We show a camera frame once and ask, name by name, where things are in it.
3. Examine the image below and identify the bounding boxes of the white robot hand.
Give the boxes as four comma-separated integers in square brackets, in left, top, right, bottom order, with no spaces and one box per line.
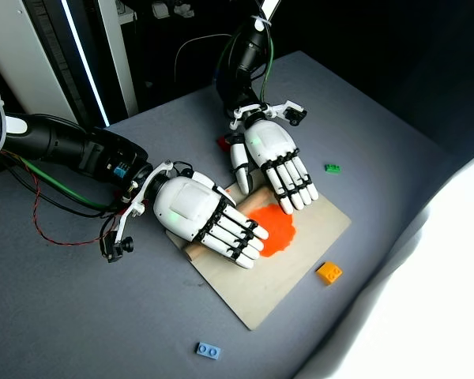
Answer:
[152,169,269,270]
[228,119,320,216]

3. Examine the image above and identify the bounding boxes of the wooden rolling pin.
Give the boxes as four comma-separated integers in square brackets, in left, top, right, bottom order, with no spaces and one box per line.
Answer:
[182,187,280,262]

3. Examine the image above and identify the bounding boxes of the flat orange dough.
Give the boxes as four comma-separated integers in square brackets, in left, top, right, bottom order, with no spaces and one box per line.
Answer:
[244,203,298,260]

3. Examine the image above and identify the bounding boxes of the light wooden board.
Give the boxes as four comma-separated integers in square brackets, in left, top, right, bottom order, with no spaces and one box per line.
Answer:
[164,179,352,332]

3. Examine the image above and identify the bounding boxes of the grey table cloth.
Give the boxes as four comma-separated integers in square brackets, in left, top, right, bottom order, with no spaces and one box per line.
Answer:
[0,49,474,379]

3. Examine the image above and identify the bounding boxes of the orange toy block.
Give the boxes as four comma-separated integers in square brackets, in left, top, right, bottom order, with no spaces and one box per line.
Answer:
[314,261,344,286]

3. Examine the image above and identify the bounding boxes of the blue toy brick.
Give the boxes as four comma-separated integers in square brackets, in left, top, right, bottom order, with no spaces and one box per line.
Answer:
[194,341,223,361]

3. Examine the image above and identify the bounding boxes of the white light strip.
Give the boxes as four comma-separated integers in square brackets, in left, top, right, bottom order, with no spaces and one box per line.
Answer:
[60,0,111,128]

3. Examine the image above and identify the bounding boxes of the white backdrop sheet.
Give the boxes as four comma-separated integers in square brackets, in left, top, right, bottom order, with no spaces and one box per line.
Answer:
[292,145,474,379]

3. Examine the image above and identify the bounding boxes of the white robot body column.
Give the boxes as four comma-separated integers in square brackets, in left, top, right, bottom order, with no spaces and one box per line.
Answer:
[0,0,140,137]

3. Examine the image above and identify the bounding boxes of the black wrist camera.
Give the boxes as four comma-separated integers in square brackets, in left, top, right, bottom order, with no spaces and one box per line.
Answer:
[283,106,308,127]
[100,231,135,264]

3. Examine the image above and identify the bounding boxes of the red black twisted cable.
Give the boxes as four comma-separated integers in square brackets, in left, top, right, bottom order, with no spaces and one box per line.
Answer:
[0,148,122,246]

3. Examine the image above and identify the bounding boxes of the thin white cable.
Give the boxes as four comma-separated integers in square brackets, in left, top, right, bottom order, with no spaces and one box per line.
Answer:
[173,32,233,82]

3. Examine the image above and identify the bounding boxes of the thick green cable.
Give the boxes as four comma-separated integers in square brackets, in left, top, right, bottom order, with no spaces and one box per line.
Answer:
[18,156,115,210]

